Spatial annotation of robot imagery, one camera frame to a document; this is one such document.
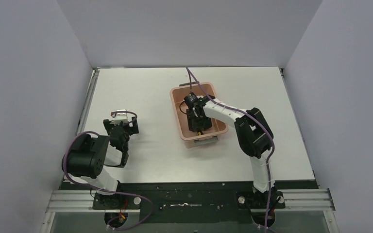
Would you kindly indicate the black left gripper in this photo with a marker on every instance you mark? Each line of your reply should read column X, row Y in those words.
column 121, row 127

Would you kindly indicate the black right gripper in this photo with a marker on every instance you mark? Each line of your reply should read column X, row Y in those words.
column 206, row 124

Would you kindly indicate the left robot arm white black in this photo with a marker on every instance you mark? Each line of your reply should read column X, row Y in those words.
column 89, row 154

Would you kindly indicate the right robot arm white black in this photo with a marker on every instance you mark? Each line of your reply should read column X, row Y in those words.
column 253, row 133

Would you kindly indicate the pink plastic bin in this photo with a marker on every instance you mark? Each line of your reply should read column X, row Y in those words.
column 192, row 139

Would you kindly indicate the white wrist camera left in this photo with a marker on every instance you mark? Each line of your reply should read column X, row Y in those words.
column 121, row 114

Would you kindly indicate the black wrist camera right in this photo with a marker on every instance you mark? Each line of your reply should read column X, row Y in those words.
column 189, row 101

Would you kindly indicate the aluminium left side rail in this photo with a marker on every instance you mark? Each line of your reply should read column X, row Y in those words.
column 88, row 100

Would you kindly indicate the aluminium rail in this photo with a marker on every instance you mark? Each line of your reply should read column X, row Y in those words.
column 71, row 201
column 88, row 100

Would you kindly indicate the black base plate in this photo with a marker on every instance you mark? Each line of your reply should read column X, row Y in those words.
column 208, row 202

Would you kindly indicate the aluminium front rail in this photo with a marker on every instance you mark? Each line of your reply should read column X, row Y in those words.
column 71, row 201

